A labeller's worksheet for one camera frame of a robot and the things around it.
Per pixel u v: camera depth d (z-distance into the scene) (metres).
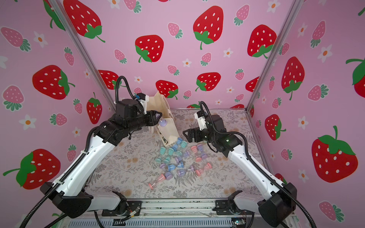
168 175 0.82
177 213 0.73
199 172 0.84
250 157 0.46
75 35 0.78
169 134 0.97
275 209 0.37
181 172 0.84
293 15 0.71
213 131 0.53
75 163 0.40
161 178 0.82
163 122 0.73
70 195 0.39
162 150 0.95
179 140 0.99
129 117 0.50
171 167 0.86
